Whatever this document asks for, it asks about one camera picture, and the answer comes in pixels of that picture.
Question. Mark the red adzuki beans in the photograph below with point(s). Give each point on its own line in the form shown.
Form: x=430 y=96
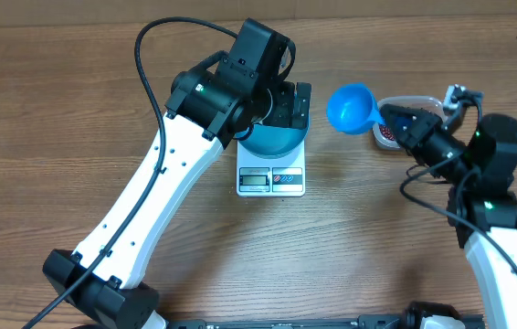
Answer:
x=386 y=133

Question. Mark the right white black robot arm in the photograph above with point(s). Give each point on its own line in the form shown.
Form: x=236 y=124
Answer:
x=481 y=207

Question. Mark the teal blue bowl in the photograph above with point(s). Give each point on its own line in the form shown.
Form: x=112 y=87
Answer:
x=270 y=141

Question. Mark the white digital kitchen scale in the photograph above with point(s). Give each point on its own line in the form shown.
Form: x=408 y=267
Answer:
x=271 y=177

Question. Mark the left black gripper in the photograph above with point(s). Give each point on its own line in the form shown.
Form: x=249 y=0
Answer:
x=283 y=117

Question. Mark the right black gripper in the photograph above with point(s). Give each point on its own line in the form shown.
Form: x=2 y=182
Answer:
x=420 y=126

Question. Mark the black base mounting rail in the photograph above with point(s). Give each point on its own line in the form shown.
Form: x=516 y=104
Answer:
x=417 y=315

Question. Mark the clear plastic food container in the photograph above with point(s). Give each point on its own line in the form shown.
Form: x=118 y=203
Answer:
x=384 y=138

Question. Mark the blue plastic measuring scoop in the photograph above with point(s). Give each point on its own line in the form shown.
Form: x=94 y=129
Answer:
x=353 y=109

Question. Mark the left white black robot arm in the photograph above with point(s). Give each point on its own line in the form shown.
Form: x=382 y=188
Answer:
x=241 y=96

